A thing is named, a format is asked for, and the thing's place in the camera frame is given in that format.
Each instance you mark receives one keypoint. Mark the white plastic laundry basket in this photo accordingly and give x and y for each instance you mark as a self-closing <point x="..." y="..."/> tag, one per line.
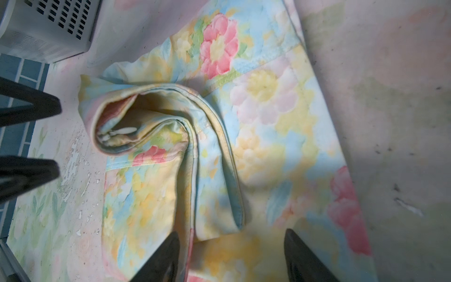
<point x="47" y="31"/>

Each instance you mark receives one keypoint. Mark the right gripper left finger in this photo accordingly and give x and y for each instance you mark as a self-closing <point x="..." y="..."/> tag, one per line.
<point x="163" y="264"/>

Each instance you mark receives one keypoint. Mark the floral pastel skirt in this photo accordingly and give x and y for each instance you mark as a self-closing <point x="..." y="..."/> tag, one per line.
<point x="222" y="135"/>

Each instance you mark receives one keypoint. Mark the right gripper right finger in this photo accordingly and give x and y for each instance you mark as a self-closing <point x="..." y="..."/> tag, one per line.
<point x="302" y="264"/>

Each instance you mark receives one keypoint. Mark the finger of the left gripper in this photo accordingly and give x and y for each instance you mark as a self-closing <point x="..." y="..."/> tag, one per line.
<point x="40" y="105"/>
<point x="20" y="175"/>

